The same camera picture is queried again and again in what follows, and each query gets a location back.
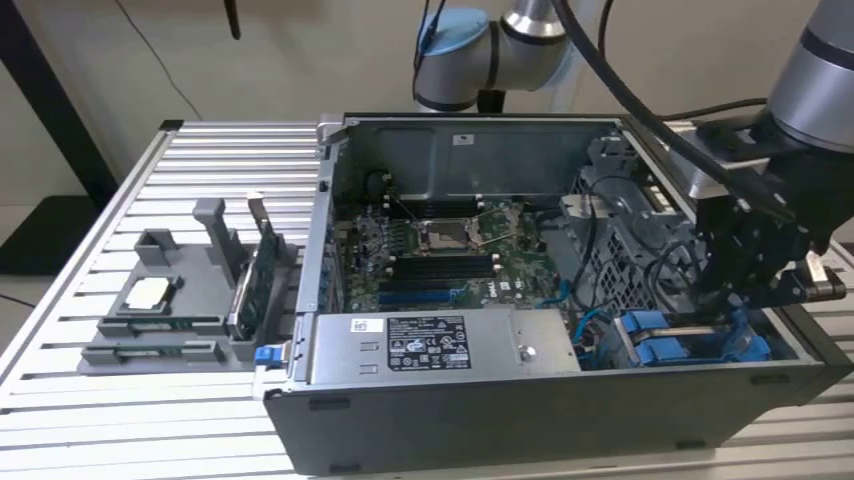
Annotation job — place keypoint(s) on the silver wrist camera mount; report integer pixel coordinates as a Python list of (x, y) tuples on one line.
[(700, 175)]

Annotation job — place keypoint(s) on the dark grey PC case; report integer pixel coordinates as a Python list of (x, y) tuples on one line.
[(467, 425)]

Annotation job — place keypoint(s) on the grey parts rack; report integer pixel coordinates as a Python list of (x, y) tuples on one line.
[(193, 280)]

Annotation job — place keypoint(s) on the black post with base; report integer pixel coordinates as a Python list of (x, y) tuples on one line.
[(40, 100)]

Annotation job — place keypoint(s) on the thin metal locking lever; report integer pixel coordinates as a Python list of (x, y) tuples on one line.
[(407, 209)]

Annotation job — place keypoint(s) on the hard disk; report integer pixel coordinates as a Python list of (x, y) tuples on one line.
[(654, 356), (643, 325)]

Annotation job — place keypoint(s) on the green graphics card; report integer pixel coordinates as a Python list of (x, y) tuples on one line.
[(256, 290)]

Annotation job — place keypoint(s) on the silver CPU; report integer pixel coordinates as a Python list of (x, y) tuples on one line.
[(148, 296)]

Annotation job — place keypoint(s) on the black table corner cap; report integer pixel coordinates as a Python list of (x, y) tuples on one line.
[(170, 125)]

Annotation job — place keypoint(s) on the silver power supply unit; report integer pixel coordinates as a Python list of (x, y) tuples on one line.
[(487, 360)]

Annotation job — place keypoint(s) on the CPU socket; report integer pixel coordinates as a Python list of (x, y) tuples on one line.
[(443, 235)]

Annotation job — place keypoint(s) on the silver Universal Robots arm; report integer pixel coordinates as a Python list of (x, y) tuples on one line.
[(460, 75)]

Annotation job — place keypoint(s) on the black RAM slot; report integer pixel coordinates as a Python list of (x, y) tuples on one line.
[(443, 259), (443, 265), (443, 278), (443, 271)]

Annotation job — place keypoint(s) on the grey metal disk bay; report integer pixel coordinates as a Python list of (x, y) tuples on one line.
[(620, 280)]

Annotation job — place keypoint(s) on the black antenna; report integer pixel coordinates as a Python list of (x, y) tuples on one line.
[(233, 20)]

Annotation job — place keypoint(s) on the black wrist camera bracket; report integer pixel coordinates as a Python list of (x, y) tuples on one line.
[(823, 280)]

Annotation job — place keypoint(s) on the blue expansion slot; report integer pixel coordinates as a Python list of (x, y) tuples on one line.
[(420, 298)]

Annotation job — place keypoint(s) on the green motherboard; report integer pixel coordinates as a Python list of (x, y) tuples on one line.
[(527, 270)]

